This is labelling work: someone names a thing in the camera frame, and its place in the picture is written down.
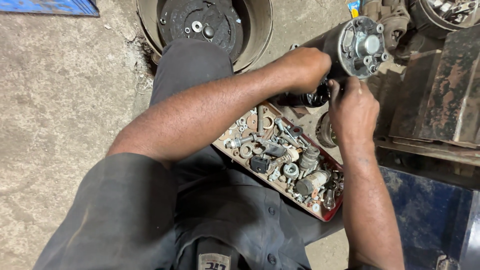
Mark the rusty round metal drum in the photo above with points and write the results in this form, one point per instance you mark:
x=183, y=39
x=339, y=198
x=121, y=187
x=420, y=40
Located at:
x=210, y=26

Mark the person's grey work clothing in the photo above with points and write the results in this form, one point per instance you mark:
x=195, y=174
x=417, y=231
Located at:
x=168, y=210

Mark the blue metal box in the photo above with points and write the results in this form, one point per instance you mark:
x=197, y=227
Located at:
x=427, y=217

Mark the grey starter motor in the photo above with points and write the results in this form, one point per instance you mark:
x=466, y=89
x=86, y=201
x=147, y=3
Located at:
x=348, y=47

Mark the grey starter motor housing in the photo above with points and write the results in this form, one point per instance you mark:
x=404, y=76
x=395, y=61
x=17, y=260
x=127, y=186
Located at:
x=386, y=18

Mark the person's left hand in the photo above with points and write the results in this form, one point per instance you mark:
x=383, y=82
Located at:
x=300, y=67

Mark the rusty metal block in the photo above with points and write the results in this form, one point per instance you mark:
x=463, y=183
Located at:
x=438, y=86

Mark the blue metal panel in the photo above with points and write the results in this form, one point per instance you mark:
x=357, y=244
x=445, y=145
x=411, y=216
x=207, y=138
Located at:
x=50, y=6

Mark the person's right hand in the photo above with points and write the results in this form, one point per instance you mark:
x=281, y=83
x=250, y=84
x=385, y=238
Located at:
x=354, y=112

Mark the round alternator part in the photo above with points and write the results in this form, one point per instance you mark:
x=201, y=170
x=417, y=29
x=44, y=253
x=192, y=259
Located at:
x=448, y=13

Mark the red tray of bolts and washers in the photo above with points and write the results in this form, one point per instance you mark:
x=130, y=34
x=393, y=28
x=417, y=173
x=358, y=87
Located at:
x=279, y=161

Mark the blue and yellow wrapper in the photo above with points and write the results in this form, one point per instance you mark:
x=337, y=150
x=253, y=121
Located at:
x=353, y=8

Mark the black cylindrical solenoid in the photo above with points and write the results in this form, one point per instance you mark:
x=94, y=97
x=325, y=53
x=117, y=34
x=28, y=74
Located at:
x=309, y=99

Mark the round metal part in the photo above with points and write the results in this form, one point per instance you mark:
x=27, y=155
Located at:
x=325, y=131

